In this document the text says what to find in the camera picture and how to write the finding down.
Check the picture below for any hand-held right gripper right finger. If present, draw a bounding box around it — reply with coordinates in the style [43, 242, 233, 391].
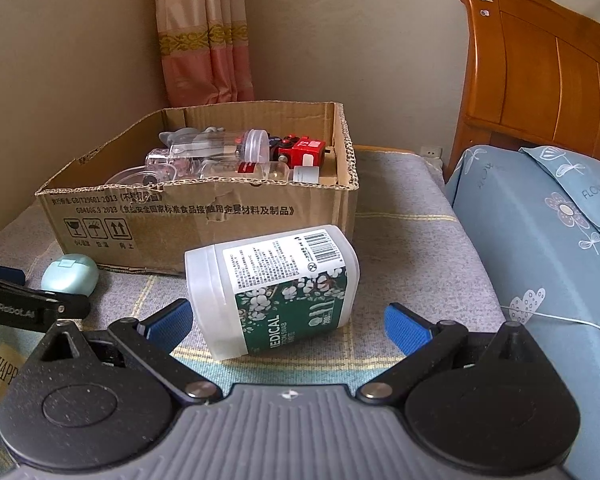
[356, 303, 543, 403]

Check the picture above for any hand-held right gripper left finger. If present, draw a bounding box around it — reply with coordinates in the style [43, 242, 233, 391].
[27, 298, 223, 403]

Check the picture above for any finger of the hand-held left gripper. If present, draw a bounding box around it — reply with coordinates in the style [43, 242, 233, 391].
[0, 285, 91, 332]
[0, 261, 27, 288]

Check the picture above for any mint green case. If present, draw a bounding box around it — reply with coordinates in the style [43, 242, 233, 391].
[41, 255, 100, 292]

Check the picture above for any cardboard box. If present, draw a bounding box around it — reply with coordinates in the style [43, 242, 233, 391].
[34, 101, 359, 277]

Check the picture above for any white cotton swab container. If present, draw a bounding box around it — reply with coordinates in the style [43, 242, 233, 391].
[184, 225, 360, 361]

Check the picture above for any clear plastic funnel container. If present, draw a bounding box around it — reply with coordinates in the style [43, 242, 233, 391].
[105, 162, 176, 186]

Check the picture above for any clear plastic wide-mouth bottle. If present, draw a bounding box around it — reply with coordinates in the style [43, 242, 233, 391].
[169, 129, 271, 165]

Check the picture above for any printed checked blanket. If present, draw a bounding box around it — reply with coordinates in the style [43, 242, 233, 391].
[0, 147, 511, 401]

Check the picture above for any blue floral quilt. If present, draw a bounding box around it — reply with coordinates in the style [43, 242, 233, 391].
[444, 145, 600, 480]

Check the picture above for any grey animal toy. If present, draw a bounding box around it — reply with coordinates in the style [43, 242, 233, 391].
[159, 126, 226, 148]

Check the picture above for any blue floral pillow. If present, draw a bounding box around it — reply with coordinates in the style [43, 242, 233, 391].
[519, 146, 600, 241]

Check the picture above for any pink curtain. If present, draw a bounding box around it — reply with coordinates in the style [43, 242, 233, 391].
[154, 0, 256, 107]

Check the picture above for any wooden bed headboard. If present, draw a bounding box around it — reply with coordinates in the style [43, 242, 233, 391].
[442, 0, 600, 181]

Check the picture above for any white cable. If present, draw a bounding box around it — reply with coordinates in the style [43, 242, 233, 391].
[500, 305, 600, 333]

